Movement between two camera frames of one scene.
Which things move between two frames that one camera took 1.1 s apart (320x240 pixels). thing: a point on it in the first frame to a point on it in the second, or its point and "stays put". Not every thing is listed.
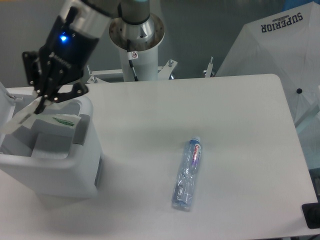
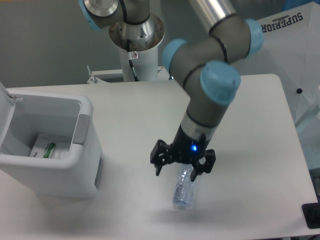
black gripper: [73, 47] to [186, 148]
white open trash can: [57, 150] stays put
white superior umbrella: [287, 45] stays put
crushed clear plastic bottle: [182, 193] stays put
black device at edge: [311, 214] stays put
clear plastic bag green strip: [64, 122] to [51, 146]
